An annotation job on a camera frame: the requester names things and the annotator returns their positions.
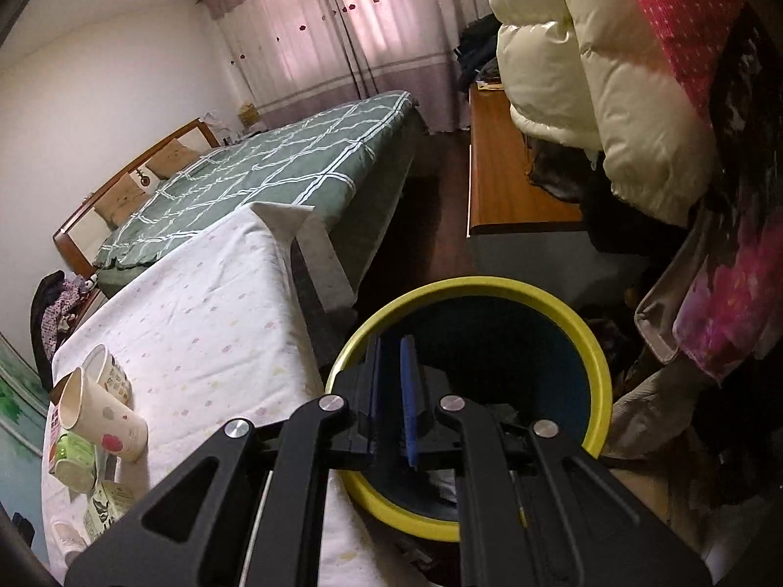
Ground yellow blue trash bin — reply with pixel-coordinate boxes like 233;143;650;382
323;274;615;543

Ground wooden desk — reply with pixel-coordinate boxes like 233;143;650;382
467;86;584;236

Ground wooden bed with green quilt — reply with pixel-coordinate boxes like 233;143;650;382
53;90;426;295

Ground white dotted table sheet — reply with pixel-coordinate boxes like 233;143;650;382
41;200;430;587

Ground illustrated green white box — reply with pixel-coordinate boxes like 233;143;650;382
84;480;136;542

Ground tissue box on far nightstand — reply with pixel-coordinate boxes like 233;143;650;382
237;103;260;129

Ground paper cup with pink dots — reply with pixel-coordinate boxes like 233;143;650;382
57;367;149;462

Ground green white carton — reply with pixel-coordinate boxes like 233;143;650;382
48;407;97;494

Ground right brown pillow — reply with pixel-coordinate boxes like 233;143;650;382
146;139;200;179

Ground brown pillow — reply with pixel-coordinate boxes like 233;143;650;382
94;175;150;229
146;139;200;179

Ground dark clothes on desk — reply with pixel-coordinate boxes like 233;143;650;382
454;13;500;94

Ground left brown pillow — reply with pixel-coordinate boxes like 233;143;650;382
94;175;150;229

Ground floral pink scarf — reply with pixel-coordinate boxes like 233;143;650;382
673;209;782;380

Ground cream puffer jacket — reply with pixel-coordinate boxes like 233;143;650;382
488;0;714;226

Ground pink window curtain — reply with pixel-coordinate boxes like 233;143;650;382
202;0;490;133

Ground pile of clothes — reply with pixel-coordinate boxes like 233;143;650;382
29;271;98;392

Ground red dotted garment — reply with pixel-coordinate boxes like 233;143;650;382
637;0;744;121

